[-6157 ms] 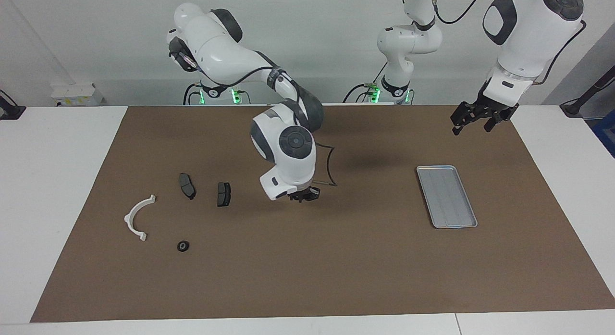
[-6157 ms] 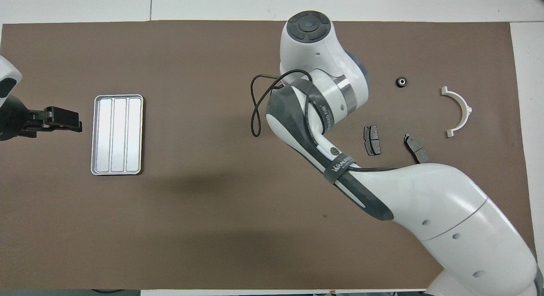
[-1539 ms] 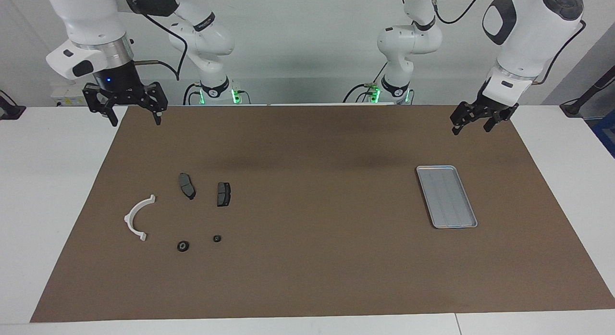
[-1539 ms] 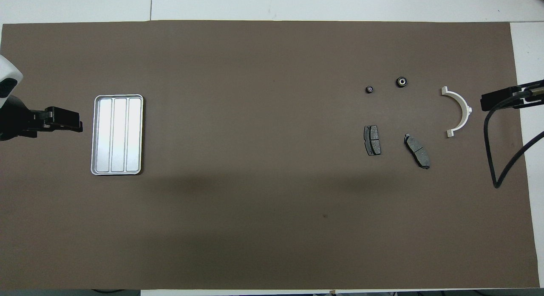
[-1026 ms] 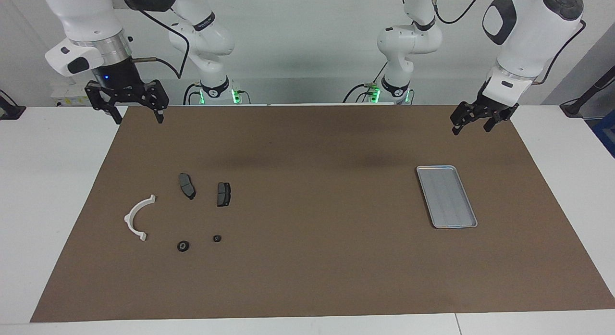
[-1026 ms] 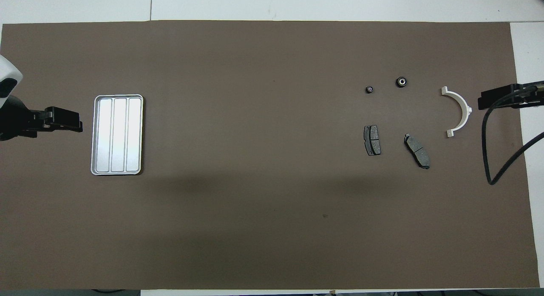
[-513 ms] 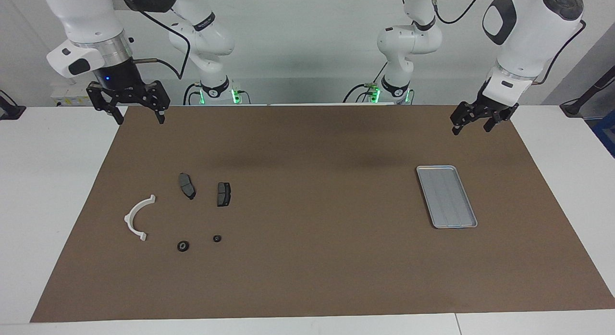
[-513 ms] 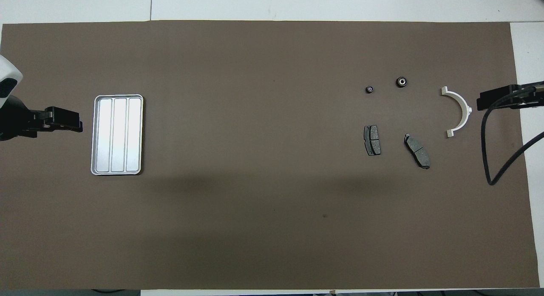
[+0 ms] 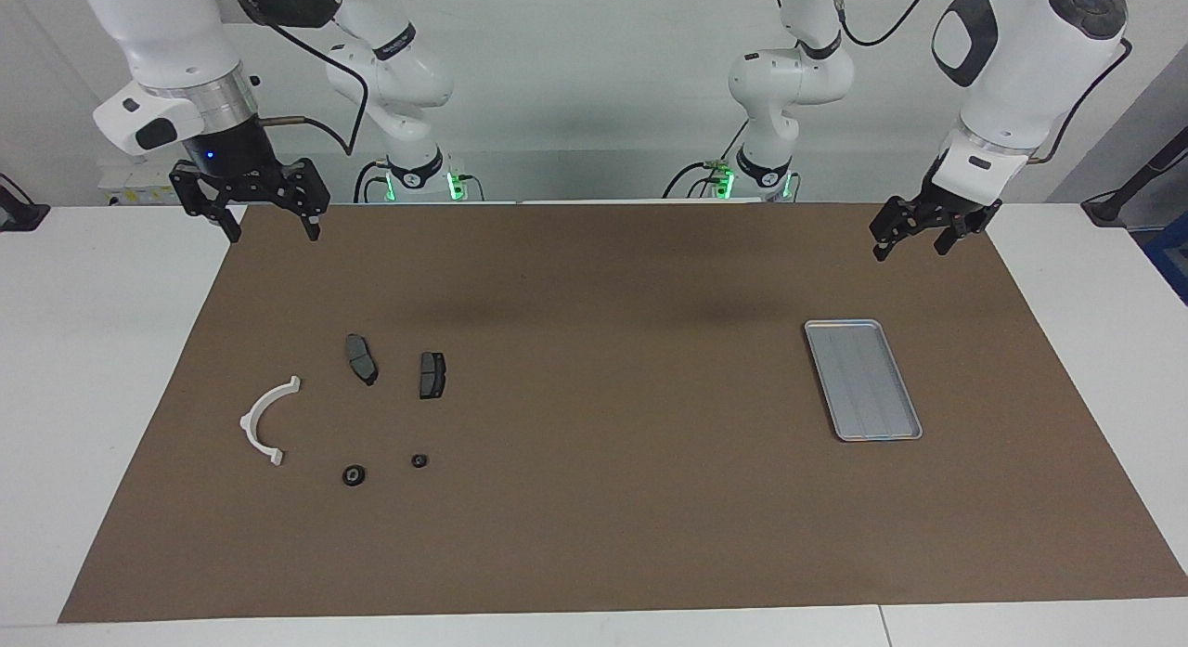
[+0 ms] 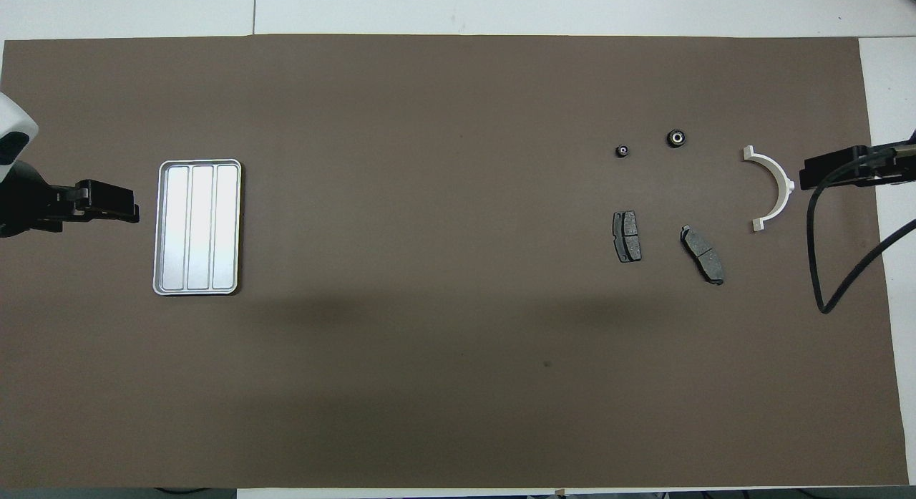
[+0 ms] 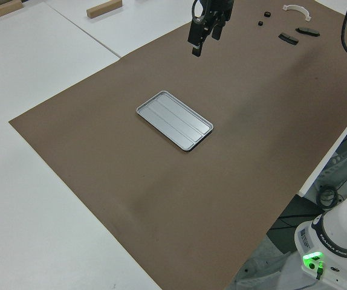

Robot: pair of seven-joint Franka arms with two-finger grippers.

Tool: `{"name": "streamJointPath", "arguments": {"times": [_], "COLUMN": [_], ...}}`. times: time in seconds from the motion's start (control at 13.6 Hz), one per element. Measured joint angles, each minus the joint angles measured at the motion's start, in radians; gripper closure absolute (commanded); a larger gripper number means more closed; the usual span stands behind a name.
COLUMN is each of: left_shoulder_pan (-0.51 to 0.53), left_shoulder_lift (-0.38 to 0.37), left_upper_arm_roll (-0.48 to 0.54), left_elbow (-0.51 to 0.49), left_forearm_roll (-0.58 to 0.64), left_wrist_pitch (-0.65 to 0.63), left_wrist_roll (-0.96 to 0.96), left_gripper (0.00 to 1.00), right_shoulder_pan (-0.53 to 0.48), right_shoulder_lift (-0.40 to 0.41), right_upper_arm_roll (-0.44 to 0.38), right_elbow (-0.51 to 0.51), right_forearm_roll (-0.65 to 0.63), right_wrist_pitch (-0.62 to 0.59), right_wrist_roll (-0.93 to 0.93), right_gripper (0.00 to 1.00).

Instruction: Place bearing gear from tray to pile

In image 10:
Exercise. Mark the large black bearing gear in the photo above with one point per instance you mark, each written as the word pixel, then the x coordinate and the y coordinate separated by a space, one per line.
pixel 676 137

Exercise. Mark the white semicircular bracket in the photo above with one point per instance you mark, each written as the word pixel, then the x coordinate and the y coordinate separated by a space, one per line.
pixel 786 190

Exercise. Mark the dark rectangular brake pad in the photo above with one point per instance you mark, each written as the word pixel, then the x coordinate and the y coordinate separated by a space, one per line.
pixel 627 236

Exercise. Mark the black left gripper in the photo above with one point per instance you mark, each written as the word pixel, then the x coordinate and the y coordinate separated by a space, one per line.
pixel 28 202

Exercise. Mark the brown table mat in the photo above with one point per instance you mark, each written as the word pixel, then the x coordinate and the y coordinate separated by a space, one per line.
pixel 429 377

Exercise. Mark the dark angled brake pad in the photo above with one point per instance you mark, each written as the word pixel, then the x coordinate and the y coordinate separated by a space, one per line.
pixel 702 254

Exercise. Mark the silver metal tray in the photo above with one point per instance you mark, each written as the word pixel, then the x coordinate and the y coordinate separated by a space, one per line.
pixel 215 263

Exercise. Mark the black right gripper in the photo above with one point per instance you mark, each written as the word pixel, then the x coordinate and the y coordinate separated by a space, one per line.
pixel 894 166

